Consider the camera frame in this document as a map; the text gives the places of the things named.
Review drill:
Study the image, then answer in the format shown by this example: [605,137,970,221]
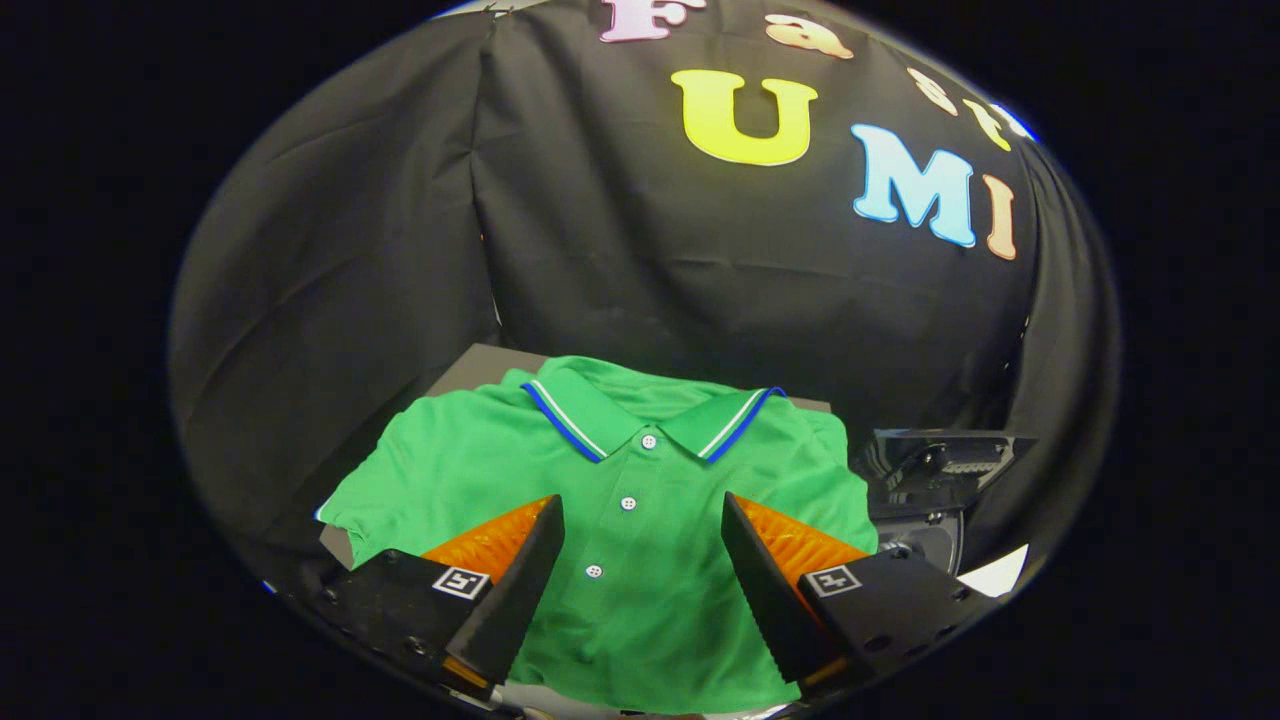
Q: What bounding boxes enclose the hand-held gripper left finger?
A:
[315,494,567,701]

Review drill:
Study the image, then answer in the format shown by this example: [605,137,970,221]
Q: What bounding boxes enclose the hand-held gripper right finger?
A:
[720,492,1002,693]

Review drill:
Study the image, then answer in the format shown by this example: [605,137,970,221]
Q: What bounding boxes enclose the green polo shirt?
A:
[315,355,881,716]

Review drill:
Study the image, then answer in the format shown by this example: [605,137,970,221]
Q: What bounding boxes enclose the dark washing machine lid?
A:
[855,428,1037,511]

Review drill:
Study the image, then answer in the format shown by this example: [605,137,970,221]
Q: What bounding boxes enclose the grey cabinet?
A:
[320,343,833,571]

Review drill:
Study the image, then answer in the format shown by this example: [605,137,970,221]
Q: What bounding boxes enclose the black backdrop cloth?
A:
[168,0,1123,601]

